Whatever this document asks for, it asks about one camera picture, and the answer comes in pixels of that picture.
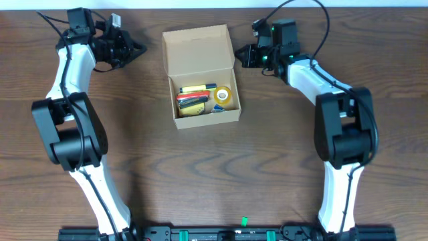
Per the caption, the cardboard box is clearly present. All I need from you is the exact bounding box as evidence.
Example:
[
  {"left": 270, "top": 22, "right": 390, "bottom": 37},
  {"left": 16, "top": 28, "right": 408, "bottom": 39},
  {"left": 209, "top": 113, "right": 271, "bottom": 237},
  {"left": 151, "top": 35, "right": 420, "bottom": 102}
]
[{"left": 162, "top": 24, "right": 241, "bottom": 129}]

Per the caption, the yellow adhesive tape roll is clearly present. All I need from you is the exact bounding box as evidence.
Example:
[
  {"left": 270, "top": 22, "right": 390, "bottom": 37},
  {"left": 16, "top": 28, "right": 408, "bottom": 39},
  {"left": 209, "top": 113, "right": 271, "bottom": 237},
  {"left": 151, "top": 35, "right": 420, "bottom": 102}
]
[{"left": 214, "top": 86, "right": 231, "bottom": 105}]

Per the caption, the yellow blue highlighter pen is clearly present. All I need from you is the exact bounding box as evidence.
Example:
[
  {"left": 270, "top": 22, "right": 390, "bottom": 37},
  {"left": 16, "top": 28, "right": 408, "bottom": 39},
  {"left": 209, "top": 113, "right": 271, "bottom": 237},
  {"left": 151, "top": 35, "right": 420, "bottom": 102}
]
[{"left": 180, "top": 84, "right": 217, "bottom": 93}]

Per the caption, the white blue staples box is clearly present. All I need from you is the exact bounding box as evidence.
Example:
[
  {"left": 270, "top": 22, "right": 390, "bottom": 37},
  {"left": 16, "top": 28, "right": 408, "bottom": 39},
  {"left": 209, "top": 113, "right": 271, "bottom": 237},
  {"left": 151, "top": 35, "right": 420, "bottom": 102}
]
[{"left": 211, "top": 104, "right": 225, "bottom": 113}]

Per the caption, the red black stapler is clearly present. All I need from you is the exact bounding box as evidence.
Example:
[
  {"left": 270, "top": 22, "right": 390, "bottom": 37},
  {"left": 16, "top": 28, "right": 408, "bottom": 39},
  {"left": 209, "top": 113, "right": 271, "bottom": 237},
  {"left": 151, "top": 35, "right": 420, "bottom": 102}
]
[{"left": 177, "top": 90, "right": 210, "bottom": 108}]

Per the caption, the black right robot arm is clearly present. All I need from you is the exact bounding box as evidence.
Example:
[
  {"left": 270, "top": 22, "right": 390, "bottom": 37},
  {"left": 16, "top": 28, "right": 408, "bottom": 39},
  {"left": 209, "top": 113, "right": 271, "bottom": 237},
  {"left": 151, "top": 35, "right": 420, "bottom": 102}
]
[{"left": 235, "top": 19, "right": 379, "bottom": 240}]

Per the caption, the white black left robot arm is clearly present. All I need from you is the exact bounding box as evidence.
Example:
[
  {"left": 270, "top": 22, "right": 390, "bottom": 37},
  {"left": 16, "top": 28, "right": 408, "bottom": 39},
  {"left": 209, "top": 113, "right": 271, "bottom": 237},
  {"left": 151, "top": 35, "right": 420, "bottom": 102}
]
[{"left": 31, "top": 7, "right": 146, "bottom": 240}]

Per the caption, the yellow sticky note pad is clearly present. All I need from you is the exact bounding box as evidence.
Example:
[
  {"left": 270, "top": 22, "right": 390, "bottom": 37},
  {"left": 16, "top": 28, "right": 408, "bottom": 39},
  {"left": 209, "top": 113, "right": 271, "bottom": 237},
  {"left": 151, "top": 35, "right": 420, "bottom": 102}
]
[{"left": 179, "top": 102, "right": 205, "bottom": 117}]

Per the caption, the small green clip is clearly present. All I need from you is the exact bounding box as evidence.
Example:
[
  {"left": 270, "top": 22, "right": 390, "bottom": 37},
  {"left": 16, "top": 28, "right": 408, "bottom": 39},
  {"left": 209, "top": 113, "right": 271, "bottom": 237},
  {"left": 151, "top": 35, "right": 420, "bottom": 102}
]
[{"left": 241, "top": 216, "right": 248, "bottom": 227}]

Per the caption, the black mounting rail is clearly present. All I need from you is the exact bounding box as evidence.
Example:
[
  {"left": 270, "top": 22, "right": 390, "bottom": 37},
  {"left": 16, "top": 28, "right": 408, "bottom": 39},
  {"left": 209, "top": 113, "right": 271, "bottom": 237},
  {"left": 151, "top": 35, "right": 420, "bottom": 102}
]
[{"left": 58, "top": 226, "right": 397, "bottom": 241}]

